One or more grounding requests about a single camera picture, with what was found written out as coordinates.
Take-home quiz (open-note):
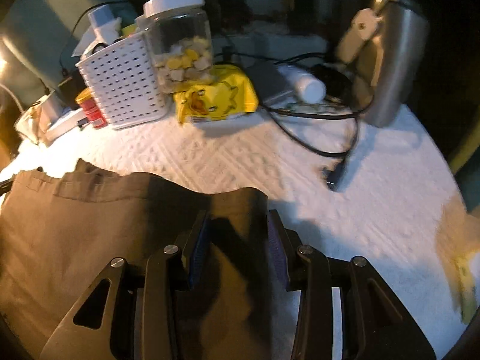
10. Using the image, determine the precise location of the yellow tissue box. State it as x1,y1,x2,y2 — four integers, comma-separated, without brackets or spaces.
456,250,479,324

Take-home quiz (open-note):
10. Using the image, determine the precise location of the black cable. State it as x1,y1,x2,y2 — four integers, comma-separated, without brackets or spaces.
213,44,376,192

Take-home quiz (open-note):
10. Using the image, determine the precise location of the stainless steel tumbler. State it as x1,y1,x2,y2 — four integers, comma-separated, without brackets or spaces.
335,0,431,129

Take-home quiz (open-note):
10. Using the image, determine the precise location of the white tissue bundle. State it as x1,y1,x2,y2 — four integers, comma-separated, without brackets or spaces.
72,4,122,59

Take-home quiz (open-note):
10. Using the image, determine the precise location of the black charger adapter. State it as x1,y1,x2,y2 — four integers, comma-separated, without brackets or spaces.
58,72,86,110

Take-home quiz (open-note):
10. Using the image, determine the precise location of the brown t-shirt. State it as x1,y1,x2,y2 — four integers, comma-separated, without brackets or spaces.
1,160,272,359

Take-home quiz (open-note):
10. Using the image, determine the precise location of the clear jar white lid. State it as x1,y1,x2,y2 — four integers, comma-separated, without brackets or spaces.
139,0,213,94

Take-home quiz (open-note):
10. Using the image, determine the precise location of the white pill bottle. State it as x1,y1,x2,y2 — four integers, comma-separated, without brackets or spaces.
278,65,326,104

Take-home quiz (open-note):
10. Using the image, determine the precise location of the white perforated basket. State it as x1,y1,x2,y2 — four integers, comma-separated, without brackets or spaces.
76,33,171,130

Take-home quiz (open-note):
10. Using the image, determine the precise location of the yellow duck snack bag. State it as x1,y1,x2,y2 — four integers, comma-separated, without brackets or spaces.
173,64,259,125

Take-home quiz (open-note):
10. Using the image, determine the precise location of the white power strip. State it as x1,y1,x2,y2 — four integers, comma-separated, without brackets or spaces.
43,108,88,146

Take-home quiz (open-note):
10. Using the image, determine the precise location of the red can yellow lid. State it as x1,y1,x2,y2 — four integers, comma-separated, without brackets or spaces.
76,88,107,129

